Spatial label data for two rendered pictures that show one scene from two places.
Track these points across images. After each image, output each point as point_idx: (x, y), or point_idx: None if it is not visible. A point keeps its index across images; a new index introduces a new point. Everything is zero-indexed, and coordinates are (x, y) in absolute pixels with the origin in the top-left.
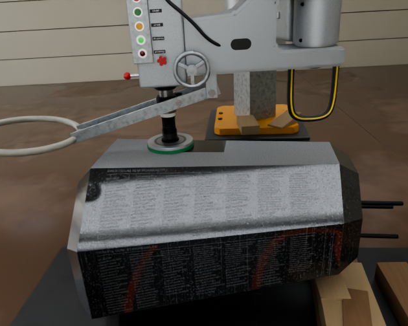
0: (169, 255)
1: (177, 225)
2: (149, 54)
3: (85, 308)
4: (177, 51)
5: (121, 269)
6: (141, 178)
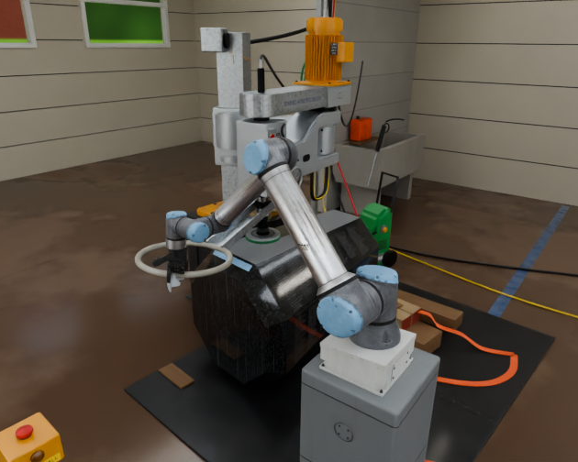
0: None
1: None
2: None
3: (276, 371)
4: None
5: (304, 322)
6: (287, 259)
